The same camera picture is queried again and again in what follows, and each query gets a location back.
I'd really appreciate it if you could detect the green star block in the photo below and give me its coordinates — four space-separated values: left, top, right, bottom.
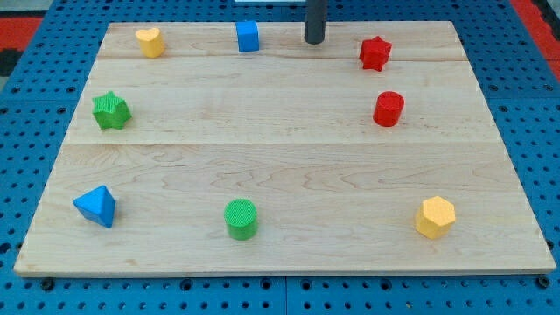
92 91 132 130

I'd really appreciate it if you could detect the red cylinder block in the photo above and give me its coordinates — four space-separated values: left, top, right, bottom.
373 91 405 127

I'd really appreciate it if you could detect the light wooden board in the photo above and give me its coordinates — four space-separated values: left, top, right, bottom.
14 21 556 278

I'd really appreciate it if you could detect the blue cube block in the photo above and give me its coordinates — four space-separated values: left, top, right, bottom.
235 21 260 53

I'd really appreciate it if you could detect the green cylinder block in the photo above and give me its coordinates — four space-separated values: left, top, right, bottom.
224 199 258 241

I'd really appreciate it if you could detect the yellow hexagon block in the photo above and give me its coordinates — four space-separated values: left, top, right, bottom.
414 196 456 240

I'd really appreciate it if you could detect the blue triangle block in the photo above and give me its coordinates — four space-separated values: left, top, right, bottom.
73 185 116 228

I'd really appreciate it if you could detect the red star block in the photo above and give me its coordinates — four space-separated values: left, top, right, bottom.
359 36 392 72

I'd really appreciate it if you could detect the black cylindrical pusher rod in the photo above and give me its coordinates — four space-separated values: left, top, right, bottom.
304 0 328 45

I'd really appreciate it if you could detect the yellow heart block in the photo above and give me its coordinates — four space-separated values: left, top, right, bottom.
135 27 165 59

